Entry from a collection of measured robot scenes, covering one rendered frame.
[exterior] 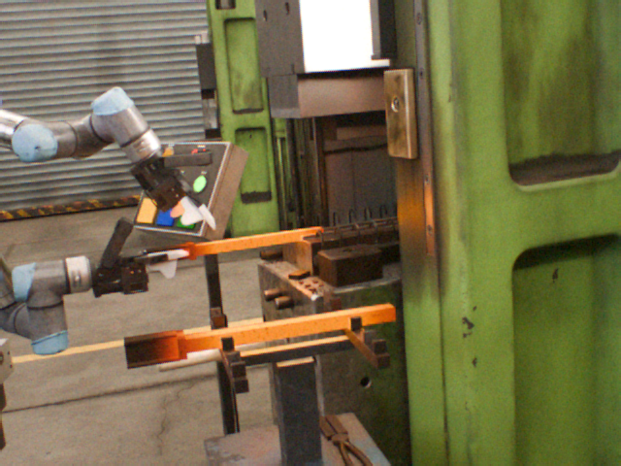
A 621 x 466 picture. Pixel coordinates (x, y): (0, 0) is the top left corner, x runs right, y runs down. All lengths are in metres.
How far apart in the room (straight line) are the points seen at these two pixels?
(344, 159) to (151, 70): 7.71
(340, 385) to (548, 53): 0.80
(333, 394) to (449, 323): 0.31
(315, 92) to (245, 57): 4.95
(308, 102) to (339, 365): 0.57
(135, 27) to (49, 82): 1.22
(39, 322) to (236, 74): 5.12
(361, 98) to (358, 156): 0.32
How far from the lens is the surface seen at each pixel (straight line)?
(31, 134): 1.54
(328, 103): 1.66
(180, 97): 9.62
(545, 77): 1.53
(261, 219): 6.62
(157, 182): 1.63
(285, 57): 1.69
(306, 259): 1.72
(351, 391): 1.64
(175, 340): 1.20
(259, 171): 6.62
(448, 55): 1.37
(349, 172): 1.98
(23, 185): 9.66
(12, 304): 1.73
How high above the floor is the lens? 1.35
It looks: 11 degrees down
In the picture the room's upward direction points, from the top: 5 degrees counter-clockwise
